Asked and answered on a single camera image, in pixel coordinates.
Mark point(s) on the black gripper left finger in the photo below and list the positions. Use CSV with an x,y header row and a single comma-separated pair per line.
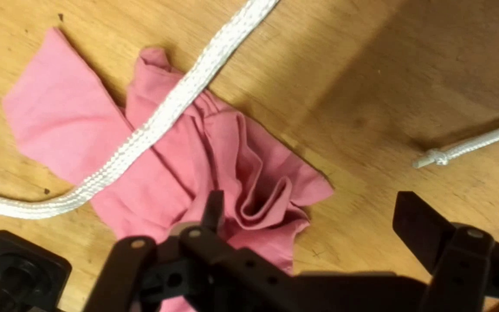
x,y
214,210

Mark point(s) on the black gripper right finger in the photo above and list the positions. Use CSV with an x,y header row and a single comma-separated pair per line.
x,y
423,230

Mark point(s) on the pink cloth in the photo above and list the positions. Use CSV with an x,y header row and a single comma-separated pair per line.
x,y
65,114

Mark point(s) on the black stand base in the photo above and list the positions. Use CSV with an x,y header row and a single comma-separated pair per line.
x,y
25,270

